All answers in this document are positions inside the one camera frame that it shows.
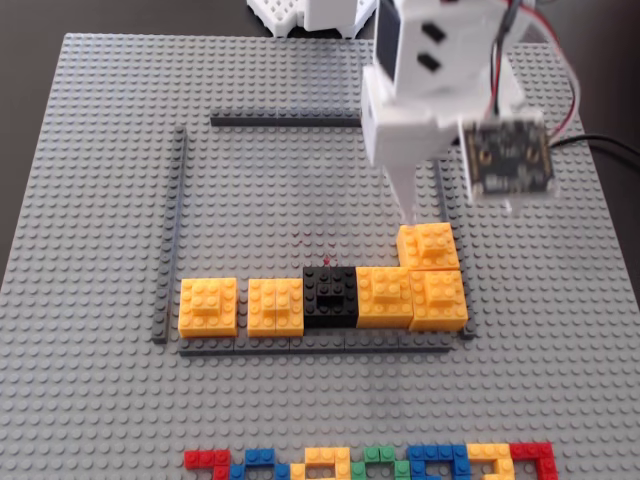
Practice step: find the grey Lego baseplate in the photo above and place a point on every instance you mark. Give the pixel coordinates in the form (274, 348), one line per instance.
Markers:
(100, 400)

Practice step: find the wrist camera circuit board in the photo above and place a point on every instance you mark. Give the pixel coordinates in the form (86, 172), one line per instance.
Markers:
(507, 155)

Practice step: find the yellow Lego brick letter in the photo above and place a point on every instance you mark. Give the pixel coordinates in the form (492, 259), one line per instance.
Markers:
(487, 452)
(325, 456)

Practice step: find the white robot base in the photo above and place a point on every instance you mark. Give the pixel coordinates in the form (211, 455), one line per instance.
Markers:
(320, 15)

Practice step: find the green Lego brick letter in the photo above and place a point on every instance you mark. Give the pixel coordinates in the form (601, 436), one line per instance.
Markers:
(380, 454)

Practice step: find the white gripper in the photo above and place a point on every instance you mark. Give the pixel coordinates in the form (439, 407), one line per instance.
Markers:
(404, 150)

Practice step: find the yellow Lego cube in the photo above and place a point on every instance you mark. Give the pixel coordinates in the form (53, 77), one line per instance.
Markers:
(430, 250)
(382, 300)
(440, 300)
(207, 305)
(275, 305)

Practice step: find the black Lego cube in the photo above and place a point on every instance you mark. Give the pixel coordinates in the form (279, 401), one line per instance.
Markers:
(312, 300)

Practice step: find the dark grey Lego wall strip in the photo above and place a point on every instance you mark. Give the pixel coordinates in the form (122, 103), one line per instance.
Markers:
(280, 119)
(445, 195)
(300, 345)
(170, 235)

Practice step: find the red Lego brick letter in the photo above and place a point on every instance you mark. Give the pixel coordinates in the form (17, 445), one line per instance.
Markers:
(535, 450)
(200, 459)

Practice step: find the blue Lego brick letter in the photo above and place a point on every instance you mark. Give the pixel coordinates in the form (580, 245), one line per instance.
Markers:
(435, 454)
(257, 457)

